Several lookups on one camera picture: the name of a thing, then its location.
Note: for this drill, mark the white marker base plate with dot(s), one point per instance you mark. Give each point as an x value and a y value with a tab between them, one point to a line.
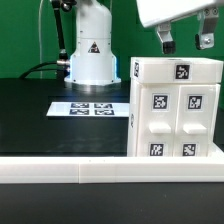
88	109

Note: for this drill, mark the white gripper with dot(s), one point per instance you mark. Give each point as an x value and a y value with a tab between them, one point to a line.
155	12

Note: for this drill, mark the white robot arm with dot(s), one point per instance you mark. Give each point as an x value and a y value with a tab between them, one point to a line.
93	65

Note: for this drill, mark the white cabinet door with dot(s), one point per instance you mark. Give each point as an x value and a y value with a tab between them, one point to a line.
194	120
157	113

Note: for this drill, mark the white cabinet top block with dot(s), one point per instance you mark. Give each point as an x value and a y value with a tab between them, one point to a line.
158	70

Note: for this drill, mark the white cabinet body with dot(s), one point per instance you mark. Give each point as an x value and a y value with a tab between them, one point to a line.
133	129

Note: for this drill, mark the white L-shaped fence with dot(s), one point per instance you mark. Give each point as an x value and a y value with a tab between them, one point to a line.
82	170

